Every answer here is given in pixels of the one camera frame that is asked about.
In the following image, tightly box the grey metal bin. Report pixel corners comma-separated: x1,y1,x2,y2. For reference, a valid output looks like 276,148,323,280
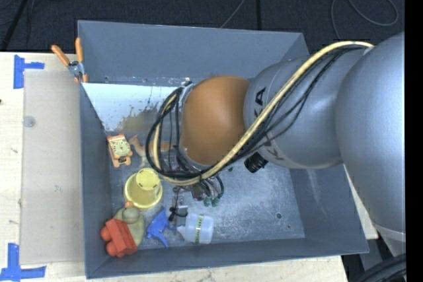
77,20,370,280

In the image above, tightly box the yellow plastic cup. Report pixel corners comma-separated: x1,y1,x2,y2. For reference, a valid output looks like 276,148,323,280
123,167,164,211

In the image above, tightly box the clear spray bottle blue head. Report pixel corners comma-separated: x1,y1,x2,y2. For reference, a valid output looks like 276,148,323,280
145,207,215,249

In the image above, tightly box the black cylinder on white bracket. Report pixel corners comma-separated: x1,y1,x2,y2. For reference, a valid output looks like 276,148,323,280
243,151,269,174

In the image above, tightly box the tan toy camel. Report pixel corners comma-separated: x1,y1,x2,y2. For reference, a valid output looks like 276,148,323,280
128,134,175,167

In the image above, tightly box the red toy block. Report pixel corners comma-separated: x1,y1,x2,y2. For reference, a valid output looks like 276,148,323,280
100,218,138,258

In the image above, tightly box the yellow-green rubber duck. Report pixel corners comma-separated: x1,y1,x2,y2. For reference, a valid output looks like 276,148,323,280
113,201,146,247

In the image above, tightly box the pale wood flat board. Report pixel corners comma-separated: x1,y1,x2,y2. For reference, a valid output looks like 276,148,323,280
19,69,84,267

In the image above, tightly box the orange toy clock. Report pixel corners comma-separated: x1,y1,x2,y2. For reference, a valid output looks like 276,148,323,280
106,133,134,169

